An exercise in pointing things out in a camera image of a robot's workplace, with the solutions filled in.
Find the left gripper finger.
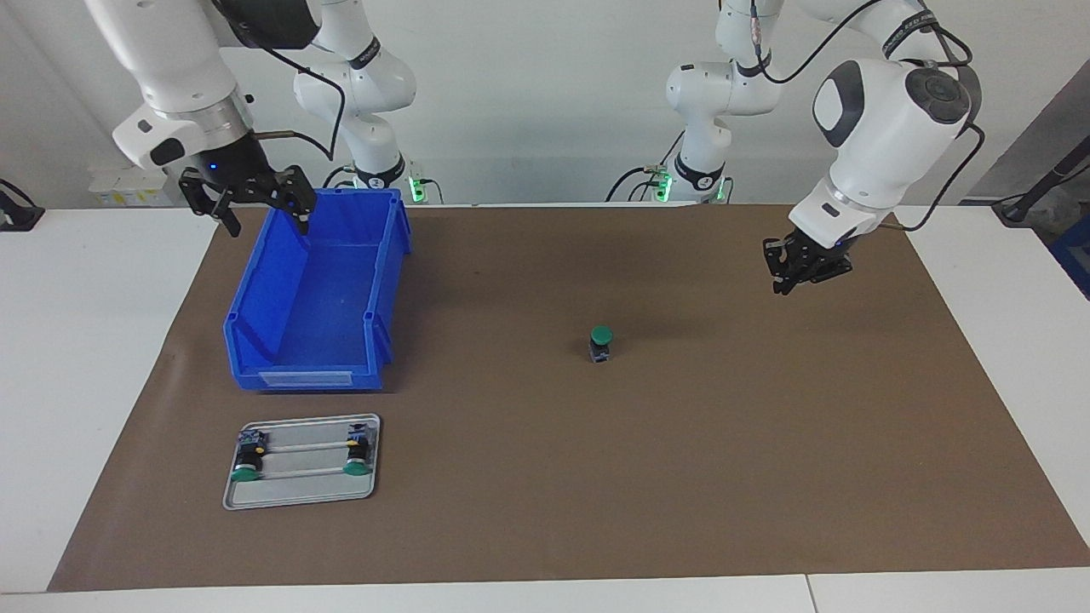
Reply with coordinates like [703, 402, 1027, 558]
[799, 258, 855, 285]
[762, 237, 803, 297]

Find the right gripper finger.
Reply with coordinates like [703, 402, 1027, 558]
[271, 165, 318, 236]
[178, 168, 243, 238]

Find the green push button clear base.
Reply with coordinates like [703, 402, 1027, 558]
[230, 430, 267, 484]

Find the green push button black base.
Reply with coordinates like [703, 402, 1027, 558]
[342, 428, 373, 476]

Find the blue plastic storage bin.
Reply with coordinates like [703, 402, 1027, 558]
[223, 187, 413, 392]

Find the black clamp stand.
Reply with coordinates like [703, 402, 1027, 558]
[0, 179, 45, 232]

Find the black stand pole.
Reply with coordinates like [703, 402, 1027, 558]
[992, 135, 1090, 227]

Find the blue crate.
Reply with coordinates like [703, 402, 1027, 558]
[1049, 217, 1090, 299]

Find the silver metal tray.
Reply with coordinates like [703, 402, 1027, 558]
[222, 414, 382, 511]

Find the brown table mat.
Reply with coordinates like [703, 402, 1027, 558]
[47, 203, 1090, 593]

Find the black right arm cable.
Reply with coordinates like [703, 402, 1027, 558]
[247, 43, 348, 163]

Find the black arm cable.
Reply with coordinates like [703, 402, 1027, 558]
[749, 0, 989, 232]
[247, 43, 348, 163]

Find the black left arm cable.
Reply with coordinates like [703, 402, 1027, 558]
[749, 0, 989, 232]

